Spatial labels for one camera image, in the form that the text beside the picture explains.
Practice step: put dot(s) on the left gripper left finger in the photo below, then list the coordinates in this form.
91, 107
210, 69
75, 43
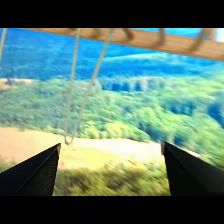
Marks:
33, 176

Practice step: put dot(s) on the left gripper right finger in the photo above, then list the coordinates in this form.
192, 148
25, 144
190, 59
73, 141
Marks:
190, 176

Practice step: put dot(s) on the wooden hanger rack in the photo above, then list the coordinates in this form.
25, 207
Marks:
150, 39

